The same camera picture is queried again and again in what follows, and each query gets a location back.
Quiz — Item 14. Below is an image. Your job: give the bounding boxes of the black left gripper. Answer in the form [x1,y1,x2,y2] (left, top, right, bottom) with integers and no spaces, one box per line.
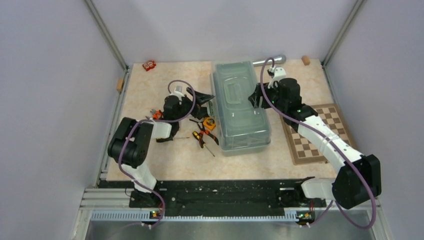
[175,87,215,122]

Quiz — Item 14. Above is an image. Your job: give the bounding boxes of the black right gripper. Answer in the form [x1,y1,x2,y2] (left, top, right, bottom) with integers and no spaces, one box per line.
[247,81,286,113]

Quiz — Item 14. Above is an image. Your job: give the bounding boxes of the translucent green plastic toolbox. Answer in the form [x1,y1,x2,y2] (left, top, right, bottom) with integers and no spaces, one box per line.
[210,61,271,156]

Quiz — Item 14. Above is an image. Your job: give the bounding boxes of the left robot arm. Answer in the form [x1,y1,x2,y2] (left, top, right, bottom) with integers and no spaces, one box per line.
[107,87,214,207]

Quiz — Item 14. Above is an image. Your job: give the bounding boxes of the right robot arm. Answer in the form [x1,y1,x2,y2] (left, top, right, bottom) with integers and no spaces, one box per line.
[248,78,382,210]

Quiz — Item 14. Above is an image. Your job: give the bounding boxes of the orange tape measure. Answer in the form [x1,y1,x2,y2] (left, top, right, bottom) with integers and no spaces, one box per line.
[203,117,216,131]

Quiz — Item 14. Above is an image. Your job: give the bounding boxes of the orange black long-nose pliers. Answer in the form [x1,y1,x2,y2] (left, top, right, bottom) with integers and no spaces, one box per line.
[145,108,163,120]

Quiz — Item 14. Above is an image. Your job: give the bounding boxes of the silver metal cylinder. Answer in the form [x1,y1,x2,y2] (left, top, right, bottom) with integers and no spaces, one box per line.
[252,54,287,67]

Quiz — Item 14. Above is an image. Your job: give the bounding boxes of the black yellow screwdriver lower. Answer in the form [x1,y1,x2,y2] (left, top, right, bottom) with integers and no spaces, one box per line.
[155,136,190,143]

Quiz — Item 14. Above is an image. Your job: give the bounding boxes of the wooden block back right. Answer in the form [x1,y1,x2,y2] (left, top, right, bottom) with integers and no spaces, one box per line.
[301,55,311,66]

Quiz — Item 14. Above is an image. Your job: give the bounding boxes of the red owl toy block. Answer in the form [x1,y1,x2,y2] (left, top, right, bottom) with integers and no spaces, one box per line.
[142,60,157,72]

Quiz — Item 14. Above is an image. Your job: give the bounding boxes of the wooden chessboard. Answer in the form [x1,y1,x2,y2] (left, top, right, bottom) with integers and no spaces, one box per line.
[280,103,359,166]

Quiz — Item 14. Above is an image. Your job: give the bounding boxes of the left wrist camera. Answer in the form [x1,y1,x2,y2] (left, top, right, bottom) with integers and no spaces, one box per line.
[172,85,185,98]

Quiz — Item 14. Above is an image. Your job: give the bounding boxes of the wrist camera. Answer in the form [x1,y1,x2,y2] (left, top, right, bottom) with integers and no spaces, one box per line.
[172,85,185,98]
[267,65,287,89]

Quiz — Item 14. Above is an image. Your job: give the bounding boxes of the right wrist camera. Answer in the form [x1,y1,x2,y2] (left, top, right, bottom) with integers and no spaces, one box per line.
[267,65,287,89]

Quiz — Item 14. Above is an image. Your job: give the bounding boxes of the wooden block left rail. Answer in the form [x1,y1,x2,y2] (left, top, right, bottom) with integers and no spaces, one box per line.
[116,78,125,93]

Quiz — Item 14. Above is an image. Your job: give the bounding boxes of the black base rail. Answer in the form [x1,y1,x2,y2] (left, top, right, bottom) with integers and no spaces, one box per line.
[98,179,327,217]

